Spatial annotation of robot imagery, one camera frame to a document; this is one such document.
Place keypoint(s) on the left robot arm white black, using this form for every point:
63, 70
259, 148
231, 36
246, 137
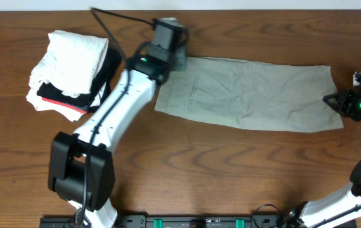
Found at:
81, 168

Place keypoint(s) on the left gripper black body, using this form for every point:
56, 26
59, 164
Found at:
179, 59

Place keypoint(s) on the white garment at stack bottom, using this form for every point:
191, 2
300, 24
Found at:
71, 112

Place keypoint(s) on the khaki green shorts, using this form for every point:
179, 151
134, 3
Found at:
251, 95

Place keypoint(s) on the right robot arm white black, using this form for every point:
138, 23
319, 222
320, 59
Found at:
343, 205

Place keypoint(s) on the black folded garment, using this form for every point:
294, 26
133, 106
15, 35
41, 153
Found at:
100, 88

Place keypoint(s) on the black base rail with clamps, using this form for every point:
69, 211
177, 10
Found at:
142, 221

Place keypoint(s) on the white folded garment on top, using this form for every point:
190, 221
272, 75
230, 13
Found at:
70, 64

